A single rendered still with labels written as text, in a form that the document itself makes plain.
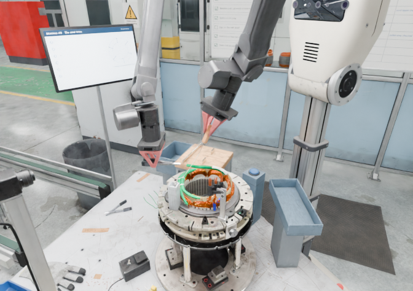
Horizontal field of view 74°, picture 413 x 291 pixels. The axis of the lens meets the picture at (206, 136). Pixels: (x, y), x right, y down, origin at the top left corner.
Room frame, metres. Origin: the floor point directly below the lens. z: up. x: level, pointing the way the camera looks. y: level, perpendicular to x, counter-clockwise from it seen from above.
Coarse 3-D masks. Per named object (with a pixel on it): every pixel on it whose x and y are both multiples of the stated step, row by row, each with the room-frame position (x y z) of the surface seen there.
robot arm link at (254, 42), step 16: (256, 0) 0.60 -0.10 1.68; (272, 0) 0.58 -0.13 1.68; (256, 16) 0.61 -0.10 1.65; (272, 16) 0.61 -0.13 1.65; (256, 32) 0.62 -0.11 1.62; (272, 32) 0.64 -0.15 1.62; (240, 48) 0.68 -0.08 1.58; (256, 48) 0.64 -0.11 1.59; (240, 64) 0.69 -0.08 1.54; (256, 64) 0.67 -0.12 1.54
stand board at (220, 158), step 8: (200, 152) 1.08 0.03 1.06; (208, 152) 1.08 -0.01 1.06; (216, 152) 1.08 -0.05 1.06; (224, 152) 1.08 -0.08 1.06; (232, 152) 1.08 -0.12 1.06; (176, 160) 1.01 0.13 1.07; (192, 160) 1.01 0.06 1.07; (200, 160) 1.01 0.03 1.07; (208, 160) 1.01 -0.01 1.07; (216, 160) 1.01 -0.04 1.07; (224, 160) 1.01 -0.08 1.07; (184, 168) 0.98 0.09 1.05
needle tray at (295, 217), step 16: (272, 192) 0.82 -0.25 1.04; (288, 192) 0.84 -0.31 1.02; (304, 192) 0.79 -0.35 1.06; (288, 208) 0.75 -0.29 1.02; (304, 208) 0.75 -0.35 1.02; (288, 224) 0.63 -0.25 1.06; (304, 224) 0.63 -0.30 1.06; (320, 224) 0.63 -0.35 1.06; (272, 240) 0.79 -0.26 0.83; (288, 240) 0.70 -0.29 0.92; (288, 256) 0.70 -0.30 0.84
